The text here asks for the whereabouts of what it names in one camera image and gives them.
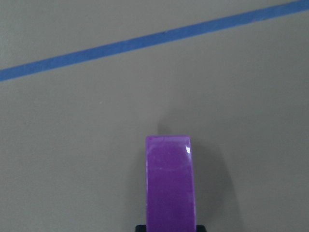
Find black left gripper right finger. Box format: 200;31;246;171
196;225;207;232

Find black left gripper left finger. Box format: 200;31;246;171
135;225;147;232

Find purple trapezoid block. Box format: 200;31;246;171
145;135;197;232

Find blue tape grid lines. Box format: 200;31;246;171
0;0;309;81

